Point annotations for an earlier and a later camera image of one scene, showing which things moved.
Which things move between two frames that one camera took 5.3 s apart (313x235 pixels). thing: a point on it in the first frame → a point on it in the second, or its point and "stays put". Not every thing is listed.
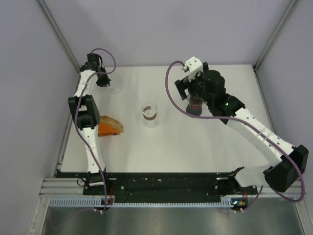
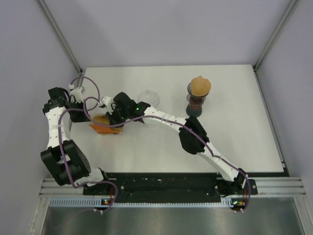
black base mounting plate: x=163 y=184 stays put
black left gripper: x=105 y=82 → x=82 y=118
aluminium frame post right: x=290 y=8 stays put
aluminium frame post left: x=59 y=34 stays put
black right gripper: x=185 y=84 → x=111 y=116
